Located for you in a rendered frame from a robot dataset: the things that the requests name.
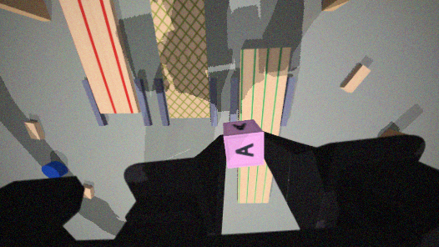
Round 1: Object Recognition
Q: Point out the pink cube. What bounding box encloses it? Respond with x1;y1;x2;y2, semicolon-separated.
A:
223;119;264;169

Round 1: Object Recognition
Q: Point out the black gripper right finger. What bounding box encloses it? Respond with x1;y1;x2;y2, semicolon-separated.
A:
264;131;426;229

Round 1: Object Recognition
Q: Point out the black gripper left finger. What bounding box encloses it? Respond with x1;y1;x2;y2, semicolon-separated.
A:
124;134;226;234

